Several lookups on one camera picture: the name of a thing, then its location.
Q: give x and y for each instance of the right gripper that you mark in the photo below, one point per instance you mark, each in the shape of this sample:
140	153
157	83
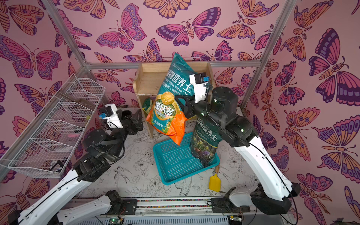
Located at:
190	107

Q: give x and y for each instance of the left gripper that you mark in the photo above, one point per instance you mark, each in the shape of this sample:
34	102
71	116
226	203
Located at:
137	126

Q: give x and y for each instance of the teal and orange soil bag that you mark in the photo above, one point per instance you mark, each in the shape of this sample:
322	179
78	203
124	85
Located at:
167	116

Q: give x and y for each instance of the yellow green fertilizer packet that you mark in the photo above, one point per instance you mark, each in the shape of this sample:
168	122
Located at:
147	105

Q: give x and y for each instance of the dark green soil bag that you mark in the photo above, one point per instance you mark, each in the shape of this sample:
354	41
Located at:
204	142

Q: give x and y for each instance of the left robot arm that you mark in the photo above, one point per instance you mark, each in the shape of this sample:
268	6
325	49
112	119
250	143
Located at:
103	150

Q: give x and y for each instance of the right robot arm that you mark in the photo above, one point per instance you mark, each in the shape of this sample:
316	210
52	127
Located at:
218	121

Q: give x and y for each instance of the wooden two-tier shelf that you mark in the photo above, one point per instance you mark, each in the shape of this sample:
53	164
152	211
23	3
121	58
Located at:
151	75

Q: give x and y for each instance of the black ceramic pot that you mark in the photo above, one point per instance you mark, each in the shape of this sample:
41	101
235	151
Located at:
125	115

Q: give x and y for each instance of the teal plastic basket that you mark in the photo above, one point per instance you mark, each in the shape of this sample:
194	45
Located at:
175	162

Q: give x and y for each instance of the yellow garden trowel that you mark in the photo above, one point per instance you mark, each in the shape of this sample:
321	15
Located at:
215	181

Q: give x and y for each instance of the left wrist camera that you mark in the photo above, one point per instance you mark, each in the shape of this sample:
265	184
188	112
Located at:
110	117

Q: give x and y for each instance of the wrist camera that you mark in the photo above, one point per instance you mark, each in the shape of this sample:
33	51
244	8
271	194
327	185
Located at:
110	117
200	84

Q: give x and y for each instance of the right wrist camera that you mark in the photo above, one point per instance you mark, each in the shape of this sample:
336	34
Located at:
200	84

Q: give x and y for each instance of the aluminium frame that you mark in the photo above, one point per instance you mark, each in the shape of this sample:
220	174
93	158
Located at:
35	26

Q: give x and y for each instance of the white wire basket rack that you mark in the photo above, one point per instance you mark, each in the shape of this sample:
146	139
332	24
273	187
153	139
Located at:
44	148

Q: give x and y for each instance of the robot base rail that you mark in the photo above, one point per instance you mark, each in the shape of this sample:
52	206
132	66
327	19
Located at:
174	211

